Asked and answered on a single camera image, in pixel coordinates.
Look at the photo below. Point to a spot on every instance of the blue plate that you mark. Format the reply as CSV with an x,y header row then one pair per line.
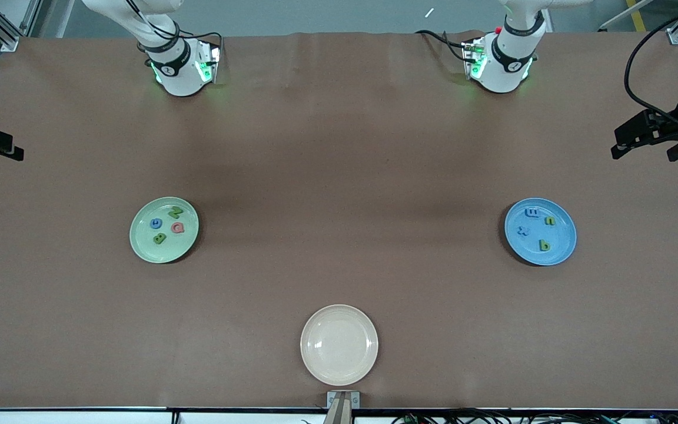
x,y
559,250

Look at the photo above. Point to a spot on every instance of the beige plate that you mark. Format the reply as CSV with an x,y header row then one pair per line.
x,y
339,345

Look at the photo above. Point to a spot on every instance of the light green plate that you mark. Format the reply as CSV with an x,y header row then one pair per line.
x,y
164,250

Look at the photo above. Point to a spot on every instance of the blue foam letter G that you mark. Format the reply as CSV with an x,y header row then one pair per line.
x,y
152,223

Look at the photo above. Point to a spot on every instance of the white table edge rail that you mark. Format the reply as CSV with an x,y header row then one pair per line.
x,y
50,417

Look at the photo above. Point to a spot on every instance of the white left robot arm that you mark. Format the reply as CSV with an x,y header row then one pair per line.
x,y
501,65

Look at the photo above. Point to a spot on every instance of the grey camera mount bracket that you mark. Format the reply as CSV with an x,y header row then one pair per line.
x,y
343,406

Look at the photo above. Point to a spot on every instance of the green foam capital B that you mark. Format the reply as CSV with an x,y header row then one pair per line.
x,y
160,238

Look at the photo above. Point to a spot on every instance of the pink foam letter Q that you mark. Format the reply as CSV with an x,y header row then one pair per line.
x,y
173,228

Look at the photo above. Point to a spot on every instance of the brown table cover sheet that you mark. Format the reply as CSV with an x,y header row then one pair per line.
x,y
339,147

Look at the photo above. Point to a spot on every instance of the green foam lowercase b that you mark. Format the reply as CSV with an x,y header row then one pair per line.
x,y
541,245

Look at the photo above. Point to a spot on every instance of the blue foam letter m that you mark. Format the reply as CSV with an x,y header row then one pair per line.
x,y
532,215

